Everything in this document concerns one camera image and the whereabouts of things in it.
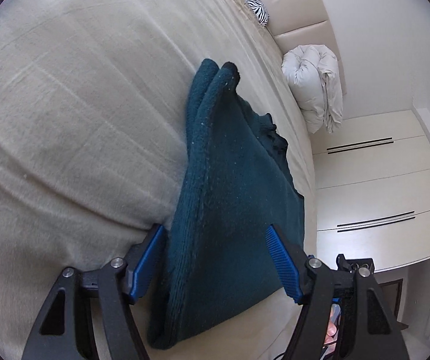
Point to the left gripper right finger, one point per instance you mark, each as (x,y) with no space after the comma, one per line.
(289,260)

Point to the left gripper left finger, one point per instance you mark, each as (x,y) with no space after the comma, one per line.
(142,262)

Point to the dark teal knit sweater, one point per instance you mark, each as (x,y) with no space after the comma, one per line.
(236,185)

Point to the person's right hand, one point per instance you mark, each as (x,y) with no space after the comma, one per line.
(332,330)

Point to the cream wardrobe with drawers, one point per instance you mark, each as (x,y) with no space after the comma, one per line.
(373,190)

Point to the beige bed cover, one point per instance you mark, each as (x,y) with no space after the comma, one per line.
(92,130)

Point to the white rolled duvet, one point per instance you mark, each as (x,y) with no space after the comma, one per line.
(312,73)

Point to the cream padded headboard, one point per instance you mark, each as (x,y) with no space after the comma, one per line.
(302,22)

